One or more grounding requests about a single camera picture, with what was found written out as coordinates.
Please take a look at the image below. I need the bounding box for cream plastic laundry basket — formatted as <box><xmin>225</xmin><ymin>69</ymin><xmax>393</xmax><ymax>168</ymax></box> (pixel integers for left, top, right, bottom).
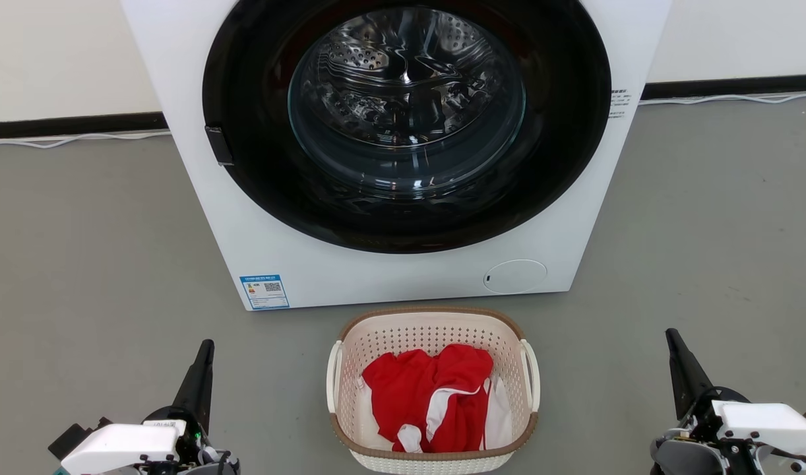
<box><xmin>326</xmin><ymin>305</ymin><xmax>541</xmax><ymax>475</ymax></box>

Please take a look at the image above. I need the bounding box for white front-load washing machine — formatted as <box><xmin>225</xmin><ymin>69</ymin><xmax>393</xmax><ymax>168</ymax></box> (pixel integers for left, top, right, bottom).
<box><xmin>121</xmin><ymin>0</ymin><xmax>672</xmax><ymax>311</ymax></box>

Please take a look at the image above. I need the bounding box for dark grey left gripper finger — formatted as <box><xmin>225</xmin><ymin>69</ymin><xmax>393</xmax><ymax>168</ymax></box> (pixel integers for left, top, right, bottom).
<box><xmin>172</xmin><ymin>340</ymin><xmax>216</xmax><ymax>433</ymax></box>

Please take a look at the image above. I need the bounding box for white floor cable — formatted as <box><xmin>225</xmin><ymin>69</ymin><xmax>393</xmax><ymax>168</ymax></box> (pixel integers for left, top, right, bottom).
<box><xmin>638</xmin><ymin>90</ymin><xmax>806</xmax><ymax>107</ymax></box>
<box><xmin>0</xmin><ymin>130</ymin><xmax>172</xmax><ymax>150</ymax></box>

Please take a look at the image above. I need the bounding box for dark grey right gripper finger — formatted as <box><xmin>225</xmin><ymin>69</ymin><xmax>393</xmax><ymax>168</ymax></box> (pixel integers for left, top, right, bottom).
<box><xmin>666</xmin><ymin>328</ymin><xmax>712</xmax><ymax>421</ymax></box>

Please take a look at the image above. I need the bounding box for black round washer door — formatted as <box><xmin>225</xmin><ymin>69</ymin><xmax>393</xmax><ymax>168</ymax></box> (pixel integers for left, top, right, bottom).
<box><xmin>202</xmin><ymin>0</ymin><xmax>613</xmax><ymax>255</ymax></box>

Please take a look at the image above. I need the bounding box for round white filter cover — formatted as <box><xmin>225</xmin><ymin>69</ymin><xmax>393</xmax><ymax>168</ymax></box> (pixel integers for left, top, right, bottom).
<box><xmin>483</xmin><ymin>259</ymin><xmax>548</xmax><ymax>295</ymax></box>

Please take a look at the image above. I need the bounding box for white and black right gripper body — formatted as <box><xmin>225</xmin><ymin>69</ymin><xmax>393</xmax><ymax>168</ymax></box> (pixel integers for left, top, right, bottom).
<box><xmin>683</xmin><ymin>387</ymin><xmax>806</xmax><ymax>470</ymax></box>

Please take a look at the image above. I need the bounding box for blue energy label sticker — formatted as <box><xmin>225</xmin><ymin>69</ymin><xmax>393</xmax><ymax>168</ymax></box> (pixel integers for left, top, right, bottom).
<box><xmin>239</xmin><ymin>274</ymin><xmax>290</xmax><ymax>311</ymax></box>

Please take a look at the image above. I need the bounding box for black baseboard strip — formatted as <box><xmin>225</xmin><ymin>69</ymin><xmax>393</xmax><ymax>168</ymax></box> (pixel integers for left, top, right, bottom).
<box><xmin>0</xmin><ymin>111</ymin><xmax>169</xmax><ymax>140</ymax></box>
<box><xmin>642</xmin><ymin>73</ymin><xmax>806</xmax><ymax>101</ymax></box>

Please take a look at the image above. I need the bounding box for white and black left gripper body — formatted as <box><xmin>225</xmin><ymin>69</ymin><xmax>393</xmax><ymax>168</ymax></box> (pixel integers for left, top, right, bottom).
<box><xmin>60</xmin><ymin>406</ymin><xmax>209</xmax><ymax>475</ymax></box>

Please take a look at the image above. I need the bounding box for red garment with white trim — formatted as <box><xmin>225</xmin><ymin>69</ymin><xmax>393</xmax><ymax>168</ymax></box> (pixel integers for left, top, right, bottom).
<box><xmin>362</xmin><ymin>344</ymin><xmax>495</xmax><ymax>453</ymax></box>

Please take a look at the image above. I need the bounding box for black washer door latch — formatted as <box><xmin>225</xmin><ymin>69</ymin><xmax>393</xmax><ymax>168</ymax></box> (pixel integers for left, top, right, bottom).
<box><xmin>204</xmin><ymin>125</ymin><xmax>235</xmax><ymax>166</ymax></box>

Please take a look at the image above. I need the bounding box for small printed text label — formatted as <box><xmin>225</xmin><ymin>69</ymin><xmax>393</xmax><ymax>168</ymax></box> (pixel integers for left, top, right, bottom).
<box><xmin>608</xmin><ymin>88</ymin><xmax>632</xmax><ymax>120</ymax></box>

